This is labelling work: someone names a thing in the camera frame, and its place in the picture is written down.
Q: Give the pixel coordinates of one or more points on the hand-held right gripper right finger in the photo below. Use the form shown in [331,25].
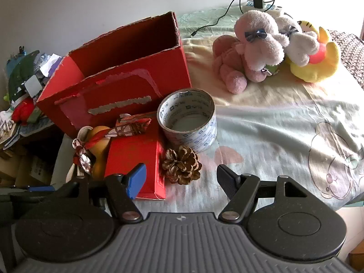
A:
[227,182]

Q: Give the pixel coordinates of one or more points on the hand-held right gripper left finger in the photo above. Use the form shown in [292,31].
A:
[137,180]

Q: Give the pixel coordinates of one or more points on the red white patterned ribbon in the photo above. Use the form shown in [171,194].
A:
[129,126]

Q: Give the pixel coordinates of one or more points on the red cardboard box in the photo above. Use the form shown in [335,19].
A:
[125,91]

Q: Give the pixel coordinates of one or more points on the flat red gift box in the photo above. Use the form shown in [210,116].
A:
[133,153]

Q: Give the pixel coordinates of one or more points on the brown pine cone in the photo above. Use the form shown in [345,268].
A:
[182,165]

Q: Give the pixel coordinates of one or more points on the large printed tape roll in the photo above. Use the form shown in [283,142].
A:
[199,136]

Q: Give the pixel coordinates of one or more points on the pastel printed bedsheet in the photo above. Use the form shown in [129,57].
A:
[270,128]

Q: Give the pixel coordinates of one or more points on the brown cardboard boxes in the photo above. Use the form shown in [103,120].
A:
[25,167]

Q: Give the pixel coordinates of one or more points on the pile of assorted clutter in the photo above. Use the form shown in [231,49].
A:
[28,91]

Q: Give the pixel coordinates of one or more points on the pink plush dog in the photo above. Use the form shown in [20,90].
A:
[256,39]

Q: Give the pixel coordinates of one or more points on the yellow plush toy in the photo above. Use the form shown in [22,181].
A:
[321,68]

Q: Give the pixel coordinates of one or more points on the white plush dog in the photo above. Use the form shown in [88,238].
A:
[301,45]

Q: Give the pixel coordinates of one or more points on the dark green cloth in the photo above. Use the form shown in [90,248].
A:
[21,72]

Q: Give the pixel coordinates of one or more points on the yellow striped tiger plush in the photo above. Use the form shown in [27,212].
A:
[307,26]

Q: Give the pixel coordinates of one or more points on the brown patterned blanket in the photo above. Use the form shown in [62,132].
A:
[348,51]

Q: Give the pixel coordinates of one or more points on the white power strip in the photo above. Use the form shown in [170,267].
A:
[274,8]

